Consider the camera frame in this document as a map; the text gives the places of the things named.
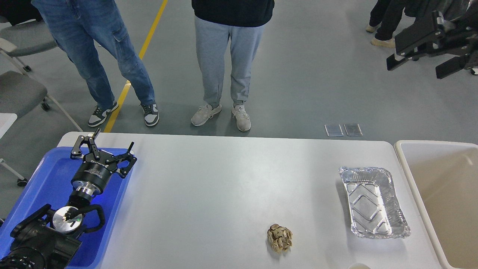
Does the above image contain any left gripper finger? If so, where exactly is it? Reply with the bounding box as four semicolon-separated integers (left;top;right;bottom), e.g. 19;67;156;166
109;142;137;179
71;128;101;160

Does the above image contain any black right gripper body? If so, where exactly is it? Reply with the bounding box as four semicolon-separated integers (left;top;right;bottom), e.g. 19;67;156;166
440;0;477;69

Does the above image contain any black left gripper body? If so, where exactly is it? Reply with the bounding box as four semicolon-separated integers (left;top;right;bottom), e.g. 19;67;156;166
71;149;122;196

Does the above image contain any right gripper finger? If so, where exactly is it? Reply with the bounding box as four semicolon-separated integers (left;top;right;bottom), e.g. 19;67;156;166
386;11;446;71
435;56;467;79

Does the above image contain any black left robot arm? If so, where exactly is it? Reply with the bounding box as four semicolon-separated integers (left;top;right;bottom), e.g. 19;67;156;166
1;130;137;269

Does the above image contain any person in black trousers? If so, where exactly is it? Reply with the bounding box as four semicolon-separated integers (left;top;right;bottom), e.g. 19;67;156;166
366;0;408;48

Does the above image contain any grey chair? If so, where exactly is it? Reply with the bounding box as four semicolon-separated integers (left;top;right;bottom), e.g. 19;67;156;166
0;20;58;75
0;71;83;132

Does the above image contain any beige plastic bin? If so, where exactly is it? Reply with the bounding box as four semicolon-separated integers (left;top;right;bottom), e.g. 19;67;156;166
395;140;478;269

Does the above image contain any right clear floor plate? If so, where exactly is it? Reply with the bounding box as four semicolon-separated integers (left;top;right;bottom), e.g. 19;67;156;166
344;124;363;137

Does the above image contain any clear floor plate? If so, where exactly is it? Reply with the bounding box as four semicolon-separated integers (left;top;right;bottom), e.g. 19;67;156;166
324;124;344;137
344;124;363;137

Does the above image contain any grey chair upper left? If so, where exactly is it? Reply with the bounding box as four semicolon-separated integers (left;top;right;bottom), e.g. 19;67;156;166
0;20;58;75

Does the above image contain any person in blue jeans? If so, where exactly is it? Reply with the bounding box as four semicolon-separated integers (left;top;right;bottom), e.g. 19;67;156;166
31;0;160;127

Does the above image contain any left clear floor plate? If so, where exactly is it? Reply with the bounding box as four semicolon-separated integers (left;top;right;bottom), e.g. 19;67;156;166
324;124;344;137

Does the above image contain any aluminium foil tray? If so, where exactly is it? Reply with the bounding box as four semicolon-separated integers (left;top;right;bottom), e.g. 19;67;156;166
338;167;411;239

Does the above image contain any crumpled brown paper ball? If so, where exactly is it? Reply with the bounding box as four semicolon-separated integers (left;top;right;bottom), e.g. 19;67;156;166
267;224;293;254

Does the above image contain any person in grey sweatpants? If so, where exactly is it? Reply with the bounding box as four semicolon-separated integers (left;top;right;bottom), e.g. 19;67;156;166
191;0;275;132

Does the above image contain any white cup rim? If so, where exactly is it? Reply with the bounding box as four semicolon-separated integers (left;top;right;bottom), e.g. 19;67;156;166
348;263;371;269

